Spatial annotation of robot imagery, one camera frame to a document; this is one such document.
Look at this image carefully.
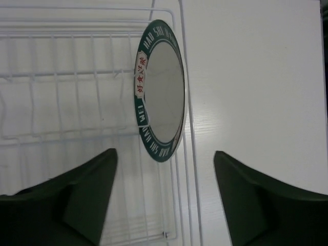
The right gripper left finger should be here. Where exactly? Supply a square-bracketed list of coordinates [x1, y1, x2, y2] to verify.
[1, 148, 118, 245]

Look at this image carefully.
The green rimmed plate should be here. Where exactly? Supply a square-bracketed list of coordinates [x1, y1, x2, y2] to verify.
[134, 19, 187, 162]

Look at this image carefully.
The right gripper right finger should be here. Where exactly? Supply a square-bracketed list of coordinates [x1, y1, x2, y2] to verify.
[214, 151, 327, 245]

